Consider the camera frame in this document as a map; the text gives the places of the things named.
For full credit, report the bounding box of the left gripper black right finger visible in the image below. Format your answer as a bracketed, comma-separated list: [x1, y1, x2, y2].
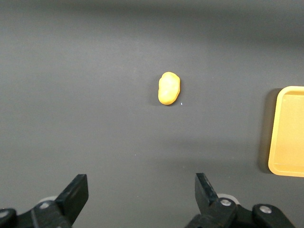
[185, 172, 296, 228]

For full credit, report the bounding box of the yellow plastic tray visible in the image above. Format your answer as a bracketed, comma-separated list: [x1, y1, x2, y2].
[267, 85, 304, 178]

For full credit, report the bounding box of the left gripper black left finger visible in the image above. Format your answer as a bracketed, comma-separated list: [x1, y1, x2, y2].
[0, 174, 89, 228]

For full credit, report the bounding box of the yellow potato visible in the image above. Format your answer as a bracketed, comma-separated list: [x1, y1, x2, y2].
[157, 71, 181, 106]

